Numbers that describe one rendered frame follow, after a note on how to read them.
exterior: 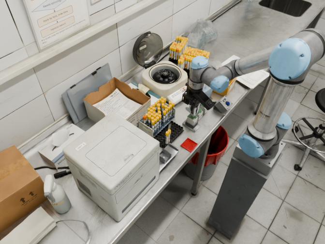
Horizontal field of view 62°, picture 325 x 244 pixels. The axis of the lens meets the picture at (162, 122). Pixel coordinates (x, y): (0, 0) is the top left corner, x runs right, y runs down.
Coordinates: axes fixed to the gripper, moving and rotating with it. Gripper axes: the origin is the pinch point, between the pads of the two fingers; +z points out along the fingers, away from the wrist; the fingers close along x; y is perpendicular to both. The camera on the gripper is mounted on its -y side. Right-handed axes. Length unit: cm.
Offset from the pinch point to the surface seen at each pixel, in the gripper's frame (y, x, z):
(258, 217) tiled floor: -56, -24, 97
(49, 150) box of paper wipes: 44, 63, 4
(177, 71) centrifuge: 28.9, -23.6, -0.7
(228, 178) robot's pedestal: -29.6, 4.9, 28.1
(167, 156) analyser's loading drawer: -2.6, 27.4, 5.5
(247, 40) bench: 17, -103, 10
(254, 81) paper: -10, -58, 8
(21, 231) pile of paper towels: 21, 94, 6
